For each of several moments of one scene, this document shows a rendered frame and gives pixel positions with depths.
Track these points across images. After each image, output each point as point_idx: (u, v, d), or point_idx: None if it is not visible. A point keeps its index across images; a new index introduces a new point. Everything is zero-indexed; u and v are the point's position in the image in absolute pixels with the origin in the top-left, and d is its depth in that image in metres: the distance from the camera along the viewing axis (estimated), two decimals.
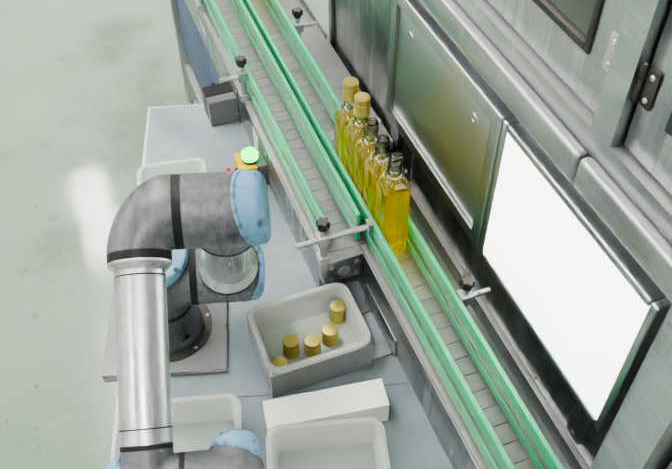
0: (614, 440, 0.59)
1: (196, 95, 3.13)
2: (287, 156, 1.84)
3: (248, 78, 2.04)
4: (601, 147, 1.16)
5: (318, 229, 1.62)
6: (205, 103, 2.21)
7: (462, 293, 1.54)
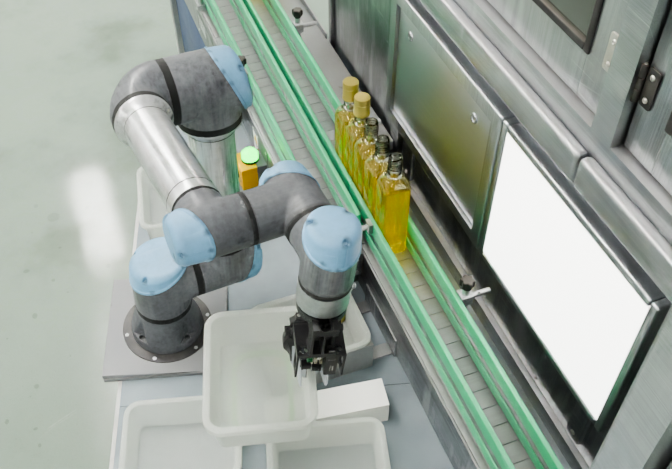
0: (614, 440, 0.59)
1: None
2: (287, 156, 1.84)
3: (248, 78, 2.04)
4: (601, 147, 1.16)
5: None
6: None
7: (462, 293, 1.54)
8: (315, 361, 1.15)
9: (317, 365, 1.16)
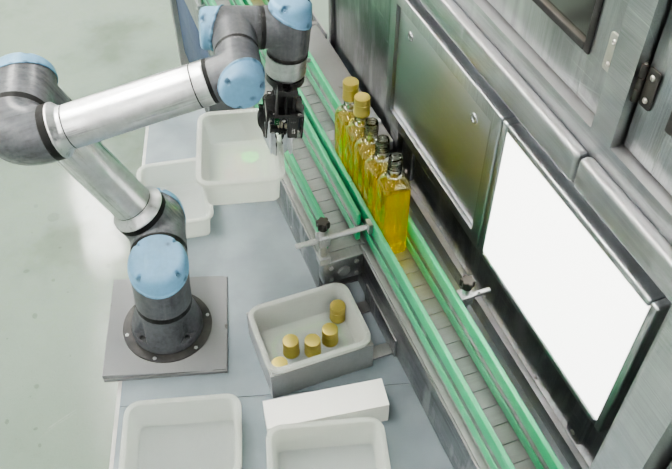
0: (614, 440, 0.59)
1: None
2: (287, 156, 1.84)
3: None
4: (601, 147, 1.16)
5: (318, 229, 1.62)
6: None
7: (462, 293, 1.54)
8: (281, 126, 1.51)
9: (283, 129, 1.52)
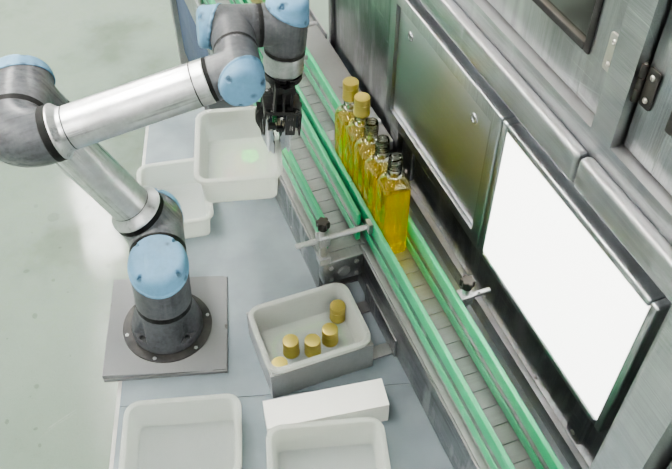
0: (614, 440, 0.59)
1: None
2: (287, 156, 1.84)
3: None
4: (601, 147, 1.16)
5: (318, 229, 1.62)
6: None
7: (462, 293, 1.54)
8: (279, 123, 1.52)
9: (280, 127, 1.52)
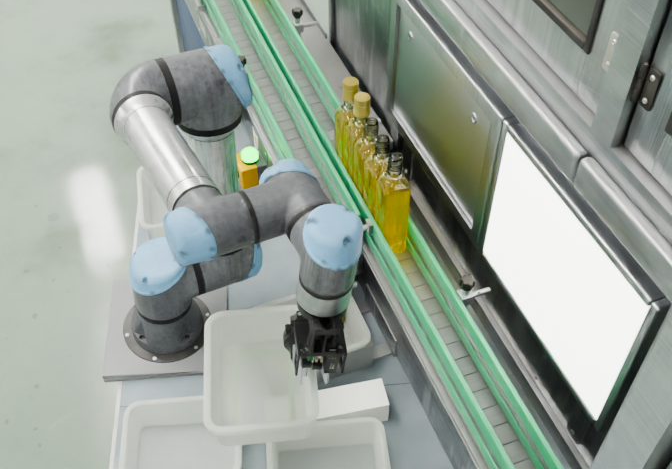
0: (614, 440, 0.59)
1: None
2: (287, 156, 1.84)
3: (248, 78, 2.04)
4: (601, 147, 1.16)
5: None
6: None
7: (462, 293, 1.54)
8: (316, 360, 1.16)
9: (318, 364, 1.16)
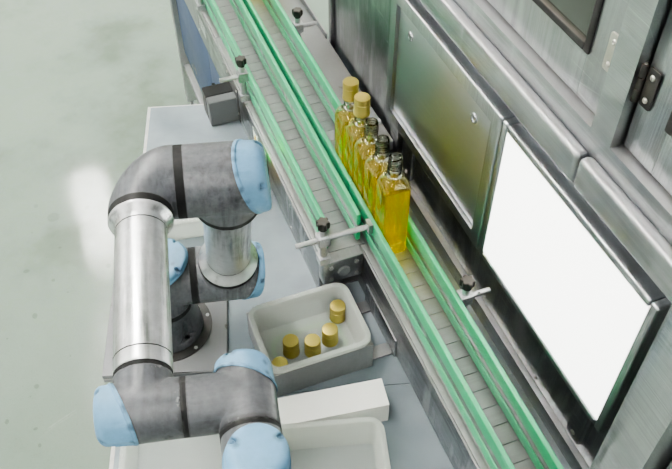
0: (614, 440, 0.59)
1: (196, 95, 3.13)
2: (287, 156, 1.84)
3: (248, 78, 2.04)
4: (601, 147, 1.16)
5: (318, 229, 1.62)
6: (205, 103, 2.21)
7: (462, 293, 1.54)
8: None
9: None
